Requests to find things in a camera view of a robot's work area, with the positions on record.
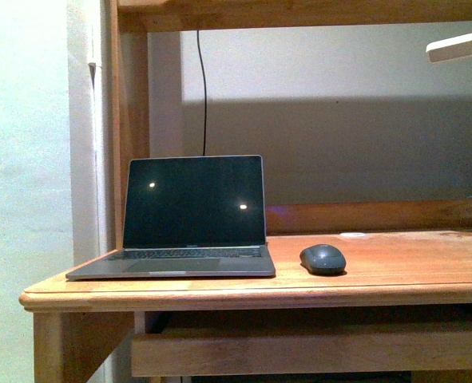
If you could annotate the grey computer mouse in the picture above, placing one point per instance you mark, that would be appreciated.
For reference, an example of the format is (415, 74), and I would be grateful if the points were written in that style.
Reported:
(323, 260)

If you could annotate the grey open laptop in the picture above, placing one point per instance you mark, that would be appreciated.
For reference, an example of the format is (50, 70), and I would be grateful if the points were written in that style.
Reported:
(190, 217)

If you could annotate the white desk grommet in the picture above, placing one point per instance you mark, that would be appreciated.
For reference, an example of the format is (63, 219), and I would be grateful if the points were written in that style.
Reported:
(353, 235)

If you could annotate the wooden desk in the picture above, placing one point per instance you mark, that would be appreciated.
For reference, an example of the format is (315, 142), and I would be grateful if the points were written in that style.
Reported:
(414, 266)

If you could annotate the wooden keyboard tray drawer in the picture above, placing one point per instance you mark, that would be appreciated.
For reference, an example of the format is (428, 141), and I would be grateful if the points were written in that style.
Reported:
(337, 349)

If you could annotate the white wall conduit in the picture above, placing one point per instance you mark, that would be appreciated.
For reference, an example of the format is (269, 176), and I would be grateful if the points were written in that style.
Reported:
(100, 111)

